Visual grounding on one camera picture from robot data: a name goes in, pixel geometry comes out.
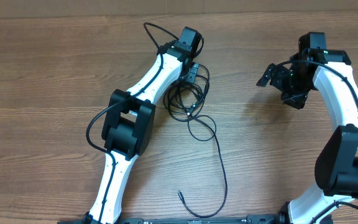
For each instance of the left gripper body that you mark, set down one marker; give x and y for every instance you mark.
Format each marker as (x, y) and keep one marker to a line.
(191, 76)

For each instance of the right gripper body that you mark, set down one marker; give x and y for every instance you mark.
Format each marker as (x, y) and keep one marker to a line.
(281, 82)

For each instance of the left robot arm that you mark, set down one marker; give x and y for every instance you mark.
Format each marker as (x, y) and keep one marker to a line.
(129, 119)

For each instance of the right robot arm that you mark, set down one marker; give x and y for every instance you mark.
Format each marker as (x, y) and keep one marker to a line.
(329, 72)

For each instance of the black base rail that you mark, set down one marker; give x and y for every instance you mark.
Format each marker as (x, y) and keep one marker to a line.
(250, 219)

